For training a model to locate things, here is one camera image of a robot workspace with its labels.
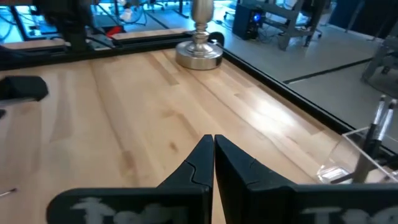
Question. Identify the dark pens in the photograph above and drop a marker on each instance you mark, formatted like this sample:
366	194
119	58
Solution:
387	121

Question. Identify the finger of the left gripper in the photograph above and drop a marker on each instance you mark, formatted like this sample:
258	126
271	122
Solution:
2	114
21	88

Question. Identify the white shade silver lamp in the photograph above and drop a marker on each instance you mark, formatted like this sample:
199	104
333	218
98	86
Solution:
199	56

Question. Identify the black computer blue light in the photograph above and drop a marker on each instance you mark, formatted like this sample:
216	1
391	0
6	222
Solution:
248	20

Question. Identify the clear acrylic organizer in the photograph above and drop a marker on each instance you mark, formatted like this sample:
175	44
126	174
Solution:
332	174

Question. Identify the thin black makeup brush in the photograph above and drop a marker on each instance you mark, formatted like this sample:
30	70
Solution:
9	192

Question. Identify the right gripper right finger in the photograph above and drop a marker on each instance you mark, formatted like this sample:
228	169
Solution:
248	199

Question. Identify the grey metal workbench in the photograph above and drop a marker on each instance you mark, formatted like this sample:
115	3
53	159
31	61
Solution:
289	28

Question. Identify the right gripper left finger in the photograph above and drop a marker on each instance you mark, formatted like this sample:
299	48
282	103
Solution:
186	202

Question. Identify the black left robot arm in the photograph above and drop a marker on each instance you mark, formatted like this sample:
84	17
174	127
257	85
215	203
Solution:
68	18

